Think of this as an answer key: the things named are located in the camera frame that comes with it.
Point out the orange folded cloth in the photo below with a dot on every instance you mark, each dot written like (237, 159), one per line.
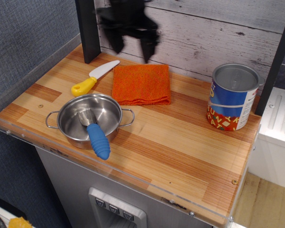
(142, 85)

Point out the silver steel pot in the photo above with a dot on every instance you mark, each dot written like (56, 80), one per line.
(99, 110)

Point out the silver ice dispenser panel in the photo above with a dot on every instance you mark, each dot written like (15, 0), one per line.
(111, 212)

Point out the yellow black object bottom left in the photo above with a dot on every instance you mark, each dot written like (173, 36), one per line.
(19, 223)

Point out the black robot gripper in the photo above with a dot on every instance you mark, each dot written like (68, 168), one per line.
(127, 18)

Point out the blue labelled soup can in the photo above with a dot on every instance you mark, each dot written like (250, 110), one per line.
(232, 93)

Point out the black right shelf post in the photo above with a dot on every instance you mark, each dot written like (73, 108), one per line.
(273, 72)

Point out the white toy sink unit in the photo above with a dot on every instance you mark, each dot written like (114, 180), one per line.
(267, 159)

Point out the black shelf post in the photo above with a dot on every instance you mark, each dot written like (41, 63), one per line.
(88, 29)
(273, 72)

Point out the yellow handled toy knife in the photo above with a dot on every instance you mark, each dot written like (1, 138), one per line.
(84, 87)

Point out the black left shelf post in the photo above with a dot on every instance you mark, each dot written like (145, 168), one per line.
(88, 29)

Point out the grey toy fridge cabinet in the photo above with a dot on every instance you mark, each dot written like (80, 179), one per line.
(72, 179)

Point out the clear acrylic table guard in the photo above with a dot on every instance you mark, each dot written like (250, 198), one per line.
(170, 153)

